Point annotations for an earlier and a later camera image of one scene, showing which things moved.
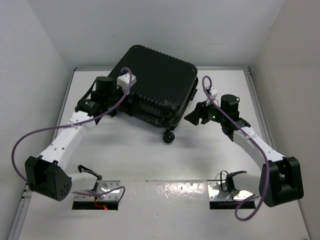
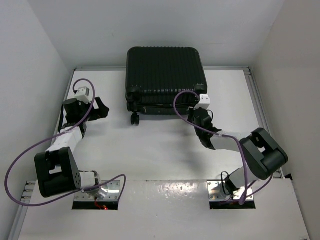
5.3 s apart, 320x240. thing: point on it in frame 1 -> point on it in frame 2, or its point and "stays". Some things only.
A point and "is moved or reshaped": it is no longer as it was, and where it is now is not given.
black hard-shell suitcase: [164, 90] is moved or reshaped
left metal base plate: [103, 186] stays
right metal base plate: [215, 193] stays
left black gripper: [126, 106] -> [100, 112]
